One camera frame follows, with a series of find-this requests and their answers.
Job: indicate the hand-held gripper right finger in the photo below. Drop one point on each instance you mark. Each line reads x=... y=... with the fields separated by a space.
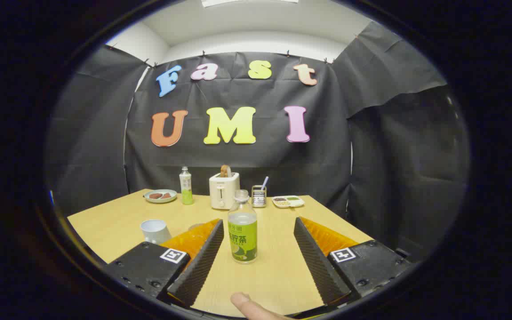
x=314 y=262

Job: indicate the round brown coaster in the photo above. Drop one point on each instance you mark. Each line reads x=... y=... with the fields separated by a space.
x=196 y=226

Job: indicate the white divided snack tray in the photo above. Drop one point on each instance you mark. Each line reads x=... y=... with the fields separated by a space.
x=288 y=202

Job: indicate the slim green label bottle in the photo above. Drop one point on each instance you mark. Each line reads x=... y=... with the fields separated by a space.
x=186 y=189

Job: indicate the green label juice bottle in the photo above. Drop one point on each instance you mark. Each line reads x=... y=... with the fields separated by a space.
x=242 y=235

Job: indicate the white toaster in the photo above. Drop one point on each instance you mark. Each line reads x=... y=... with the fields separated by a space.
x=224 y=191

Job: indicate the bread slice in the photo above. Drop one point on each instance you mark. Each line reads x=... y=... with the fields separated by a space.
x=225 y=171

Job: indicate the pale green plate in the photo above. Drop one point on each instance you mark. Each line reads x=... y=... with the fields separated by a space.
x=160 y=199

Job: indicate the white cup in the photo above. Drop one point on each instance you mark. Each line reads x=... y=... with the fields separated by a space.
x=154 y=231

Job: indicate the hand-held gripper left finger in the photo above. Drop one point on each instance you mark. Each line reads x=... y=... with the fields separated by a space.
x=202 y=262

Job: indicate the blue straw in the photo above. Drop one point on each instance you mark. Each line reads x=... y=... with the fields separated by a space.
x=264 y=182

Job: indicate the wooden table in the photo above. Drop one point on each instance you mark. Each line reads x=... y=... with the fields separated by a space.
x=278 y=266

